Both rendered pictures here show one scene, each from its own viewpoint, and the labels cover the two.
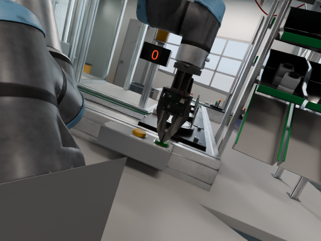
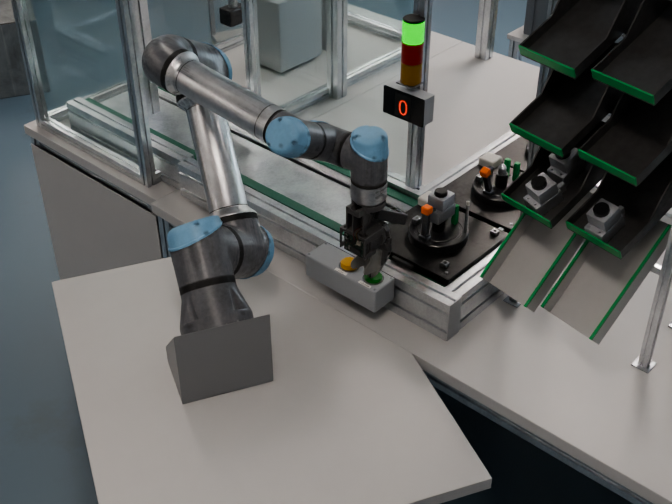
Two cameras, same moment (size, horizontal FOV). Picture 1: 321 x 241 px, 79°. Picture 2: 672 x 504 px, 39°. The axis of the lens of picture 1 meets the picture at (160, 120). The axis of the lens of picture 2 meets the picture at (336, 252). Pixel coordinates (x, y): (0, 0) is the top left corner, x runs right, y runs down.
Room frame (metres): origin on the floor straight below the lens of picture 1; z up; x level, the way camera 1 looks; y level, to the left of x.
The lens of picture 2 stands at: (-0.90, -0.92, 2.25)
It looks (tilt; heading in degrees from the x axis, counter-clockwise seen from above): 36 degrees down; 35
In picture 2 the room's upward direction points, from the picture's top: straight up
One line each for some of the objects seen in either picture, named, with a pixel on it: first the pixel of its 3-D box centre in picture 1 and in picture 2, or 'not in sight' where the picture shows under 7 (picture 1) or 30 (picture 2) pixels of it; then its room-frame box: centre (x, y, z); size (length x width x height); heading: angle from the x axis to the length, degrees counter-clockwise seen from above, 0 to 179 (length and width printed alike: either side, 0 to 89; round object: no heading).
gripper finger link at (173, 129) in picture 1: (171, 130); (371, 266); (0.49, -0.04, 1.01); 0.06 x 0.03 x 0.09; 173
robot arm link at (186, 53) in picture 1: (192, 59); (369, 190); (0.50, -0.02, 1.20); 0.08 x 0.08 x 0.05
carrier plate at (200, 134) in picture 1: (175, 128); (437, 239); (0.73, -0.06, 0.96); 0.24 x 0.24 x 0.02; 83
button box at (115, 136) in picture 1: (135, 143); (349, 276); (0.53, 0.05, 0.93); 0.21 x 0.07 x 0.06; 83
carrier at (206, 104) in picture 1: (217, 104); not in sight; (2.03, -0.50, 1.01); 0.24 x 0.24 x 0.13; 83
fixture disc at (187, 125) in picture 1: (176, 123); (438, 232); (0.73, -0.06, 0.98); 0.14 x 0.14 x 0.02
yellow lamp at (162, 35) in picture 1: (162, 36); (411, 71); (0.87, 0.11, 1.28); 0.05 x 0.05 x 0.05
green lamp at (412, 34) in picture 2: not in sight; (413, 30); (0.87, 0.11, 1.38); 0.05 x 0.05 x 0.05
